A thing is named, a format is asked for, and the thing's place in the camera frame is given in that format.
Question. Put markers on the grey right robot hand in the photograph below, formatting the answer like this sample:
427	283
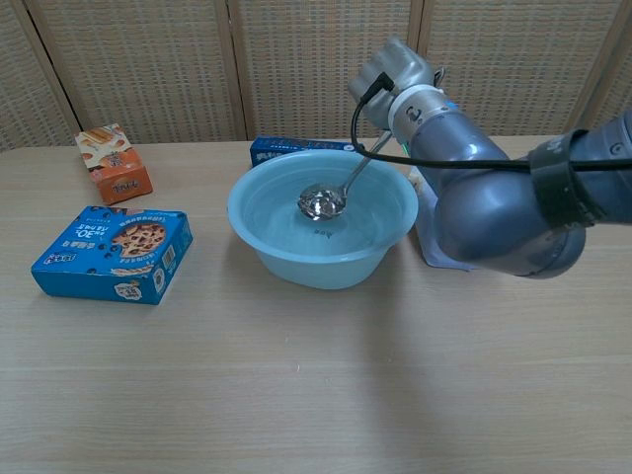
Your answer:
395	69

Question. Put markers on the silver metal ladle black grip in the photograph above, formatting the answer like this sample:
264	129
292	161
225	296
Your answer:
321	202

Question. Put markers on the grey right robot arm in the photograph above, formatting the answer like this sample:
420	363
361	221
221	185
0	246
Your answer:
494	197

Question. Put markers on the light blue plastic basin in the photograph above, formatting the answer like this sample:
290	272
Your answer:
321	257

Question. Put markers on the dark blue flat box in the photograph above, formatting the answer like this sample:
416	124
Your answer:
276	147

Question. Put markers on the blue tissue paper pack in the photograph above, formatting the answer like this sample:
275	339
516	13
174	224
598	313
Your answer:
428	247

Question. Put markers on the woven folding screen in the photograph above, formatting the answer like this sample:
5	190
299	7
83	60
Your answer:
197	64

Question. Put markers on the orange snack box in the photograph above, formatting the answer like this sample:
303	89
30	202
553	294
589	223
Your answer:
116	170

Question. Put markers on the blue cookie box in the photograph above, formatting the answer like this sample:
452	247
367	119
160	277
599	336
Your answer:
99	257

